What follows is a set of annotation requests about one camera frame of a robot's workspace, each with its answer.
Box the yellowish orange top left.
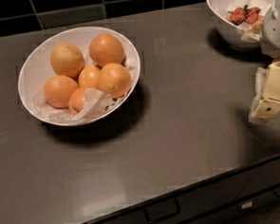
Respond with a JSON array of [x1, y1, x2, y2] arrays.
[[50, 43, 84, 78]]

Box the red strawberries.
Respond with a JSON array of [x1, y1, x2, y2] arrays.
[[229, 5, 263, 27]]

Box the white bowl with strawberries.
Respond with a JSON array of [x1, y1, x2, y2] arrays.
[[206, 0, 260, 50]]

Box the white paper in bowl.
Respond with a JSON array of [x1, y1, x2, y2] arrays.
[[28, 42, 142, 126]]

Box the orange under paper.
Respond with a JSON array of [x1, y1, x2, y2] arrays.
[[68, 87, 85, 115]]

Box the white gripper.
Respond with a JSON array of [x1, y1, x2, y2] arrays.
[[249, 0, 280, 125]]

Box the white bowl with oranges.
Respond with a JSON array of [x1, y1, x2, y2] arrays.
[[18, 27, 132, 120]]

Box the lower dark drawer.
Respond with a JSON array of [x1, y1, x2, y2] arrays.
[[178, 183, 280, 224]]

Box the orange middle small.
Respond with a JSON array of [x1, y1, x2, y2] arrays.
[[78, 65, 101, 88]]

